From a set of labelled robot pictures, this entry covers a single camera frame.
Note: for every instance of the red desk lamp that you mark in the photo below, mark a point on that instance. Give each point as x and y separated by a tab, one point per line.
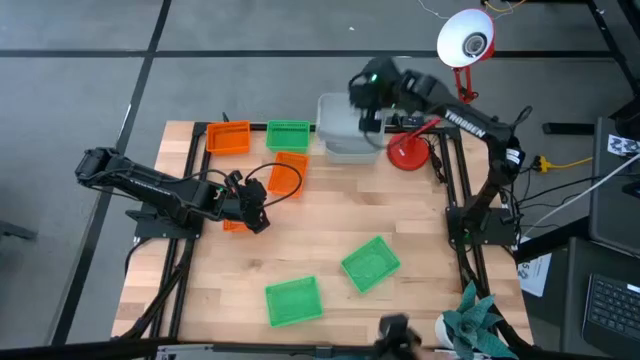
407	152

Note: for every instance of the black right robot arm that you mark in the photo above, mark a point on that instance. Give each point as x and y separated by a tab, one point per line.
470	125

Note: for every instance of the black stand leg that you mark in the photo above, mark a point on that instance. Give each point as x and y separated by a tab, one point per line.
606	37

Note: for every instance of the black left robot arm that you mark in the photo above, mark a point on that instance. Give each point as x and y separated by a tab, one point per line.
150	182

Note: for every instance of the black side table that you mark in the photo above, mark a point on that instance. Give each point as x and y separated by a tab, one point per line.
615	200

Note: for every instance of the dark grey desk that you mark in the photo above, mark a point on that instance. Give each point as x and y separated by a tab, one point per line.
575	300

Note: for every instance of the printed marker sheet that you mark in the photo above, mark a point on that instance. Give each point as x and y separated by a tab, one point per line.
622	145

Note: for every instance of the black stand foot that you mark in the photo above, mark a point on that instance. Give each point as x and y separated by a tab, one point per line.
15	231

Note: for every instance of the black floor bar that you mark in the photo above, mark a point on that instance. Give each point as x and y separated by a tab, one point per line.
567	128

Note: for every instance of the black power adapter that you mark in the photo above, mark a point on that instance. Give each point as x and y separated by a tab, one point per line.
410	120

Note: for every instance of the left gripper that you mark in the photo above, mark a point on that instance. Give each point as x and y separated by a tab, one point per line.
250	197

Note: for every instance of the green plastic basket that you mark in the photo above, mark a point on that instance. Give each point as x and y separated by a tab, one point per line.
370	265
287	137
293	302

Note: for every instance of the black keyboard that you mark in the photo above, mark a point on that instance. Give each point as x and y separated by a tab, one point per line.
612	310

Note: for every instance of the grey metal bar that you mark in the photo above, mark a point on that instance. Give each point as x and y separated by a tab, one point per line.
250	352

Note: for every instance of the orange plastic basket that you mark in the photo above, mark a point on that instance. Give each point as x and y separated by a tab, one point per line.
285	175
235	227
227	139

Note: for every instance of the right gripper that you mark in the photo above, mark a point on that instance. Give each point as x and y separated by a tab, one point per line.
375	82

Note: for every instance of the white paper sheet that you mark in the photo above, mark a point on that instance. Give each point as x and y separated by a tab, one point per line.
535	275

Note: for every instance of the black metal table frame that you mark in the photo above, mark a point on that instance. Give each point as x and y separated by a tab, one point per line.
258	126

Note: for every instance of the potted plant in white pot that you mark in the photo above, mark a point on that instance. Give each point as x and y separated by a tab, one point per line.
475	325

